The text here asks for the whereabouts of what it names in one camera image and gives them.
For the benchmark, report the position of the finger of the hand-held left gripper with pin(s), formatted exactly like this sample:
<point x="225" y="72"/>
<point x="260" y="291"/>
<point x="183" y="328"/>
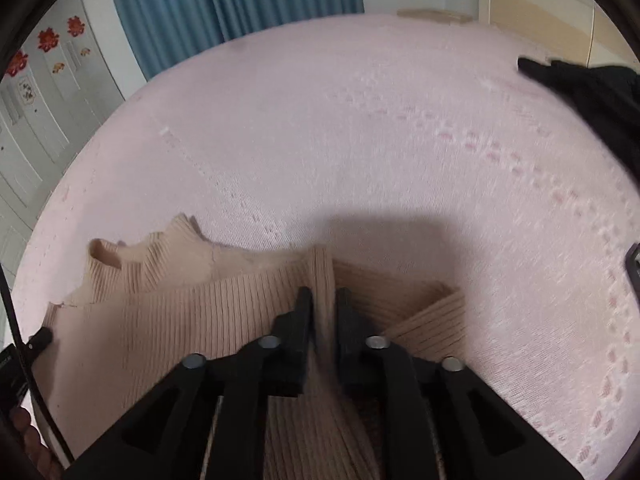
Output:
<point x="41" y="338"/>

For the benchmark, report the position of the pink knitted sweater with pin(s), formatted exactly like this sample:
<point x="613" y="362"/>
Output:
<point x="175" y="310"/>

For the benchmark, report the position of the red paper-cut decoration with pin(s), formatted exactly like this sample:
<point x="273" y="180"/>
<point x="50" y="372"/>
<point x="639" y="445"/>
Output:
<point x="48" y="40"/>
<point x="76" y="26"/>
<point x="17" y="62"/>

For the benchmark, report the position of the blue curtain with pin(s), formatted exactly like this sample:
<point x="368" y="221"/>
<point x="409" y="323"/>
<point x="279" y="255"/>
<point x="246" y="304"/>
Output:
<point x="235" y="5"/>

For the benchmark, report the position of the white wardrobe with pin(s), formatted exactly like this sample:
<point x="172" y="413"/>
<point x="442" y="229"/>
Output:
<point x="45" y="125"/>

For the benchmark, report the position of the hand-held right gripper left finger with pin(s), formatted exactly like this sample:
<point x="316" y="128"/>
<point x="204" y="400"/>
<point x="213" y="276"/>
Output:
<point x="299" y="322"/>

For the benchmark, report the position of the person's left hand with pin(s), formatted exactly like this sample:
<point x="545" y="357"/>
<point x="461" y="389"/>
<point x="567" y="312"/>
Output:
<point x="31" y="437"/>

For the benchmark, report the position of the dark smartphone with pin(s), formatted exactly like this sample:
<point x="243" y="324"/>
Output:
<point x="634" y="267"/>

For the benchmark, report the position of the cream bed headboard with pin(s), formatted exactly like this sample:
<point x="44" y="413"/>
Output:
<point x="545" y="5"/>

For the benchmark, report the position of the flat book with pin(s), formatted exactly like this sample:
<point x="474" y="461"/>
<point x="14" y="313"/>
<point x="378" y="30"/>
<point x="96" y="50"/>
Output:
<point x="435" y="15"/>

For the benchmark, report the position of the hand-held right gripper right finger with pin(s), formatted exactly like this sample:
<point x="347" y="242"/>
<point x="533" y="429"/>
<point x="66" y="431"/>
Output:
<point x="350" y="322"/>

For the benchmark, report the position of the black puffer jacket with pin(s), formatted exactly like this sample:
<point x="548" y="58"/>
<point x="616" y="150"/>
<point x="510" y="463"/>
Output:
<point x="595" y="95"/>

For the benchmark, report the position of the bed with pink sheet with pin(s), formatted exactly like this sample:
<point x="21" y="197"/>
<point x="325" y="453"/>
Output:
<point x="350" y="135"/>

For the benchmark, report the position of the framed picture sticker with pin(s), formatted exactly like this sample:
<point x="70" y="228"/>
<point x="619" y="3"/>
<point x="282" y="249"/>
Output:
<point x="27" y="93"/>

